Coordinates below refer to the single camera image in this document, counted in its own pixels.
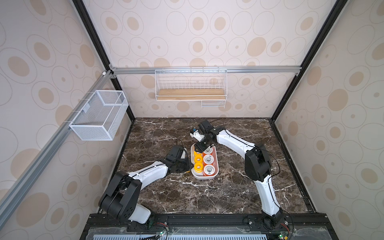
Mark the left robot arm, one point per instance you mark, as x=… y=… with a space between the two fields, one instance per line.
x=120 y=199

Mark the white mesh basket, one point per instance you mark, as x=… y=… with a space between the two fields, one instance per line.
x=101 y=116

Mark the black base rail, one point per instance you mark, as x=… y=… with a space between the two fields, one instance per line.
x=210 y=227

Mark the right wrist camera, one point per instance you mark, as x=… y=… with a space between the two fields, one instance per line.
x=196 y=134

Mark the aluminium rail left wall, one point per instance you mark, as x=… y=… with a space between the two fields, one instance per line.
x=22 y=186

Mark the orange tape roll mid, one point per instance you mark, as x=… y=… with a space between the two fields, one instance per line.
x=209 y=150

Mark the aluminium rail back wall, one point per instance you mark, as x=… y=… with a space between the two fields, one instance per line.
x=206 y=70

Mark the aluminium rail wall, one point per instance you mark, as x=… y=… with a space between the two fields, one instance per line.
x=206 y=70
x=22 y=186

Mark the orange tape roll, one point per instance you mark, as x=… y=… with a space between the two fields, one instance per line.
x=208 y=159
x=209 y=170

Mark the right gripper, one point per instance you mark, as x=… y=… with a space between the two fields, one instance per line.
x=202 y=144

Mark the white plastic storage box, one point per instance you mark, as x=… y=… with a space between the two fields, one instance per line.
x=200 y=176

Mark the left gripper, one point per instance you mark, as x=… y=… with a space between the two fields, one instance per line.
x=188 y=165

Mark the white wire shelf wood board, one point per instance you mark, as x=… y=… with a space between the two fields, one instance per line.
x=211 y=90

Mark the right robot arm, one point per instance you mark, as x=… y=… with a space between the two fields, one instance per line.
x=257 y=165

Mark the yellow tape roll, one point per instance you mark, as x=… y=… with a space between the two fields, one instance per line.
x=198 y=159
x=198 y=167

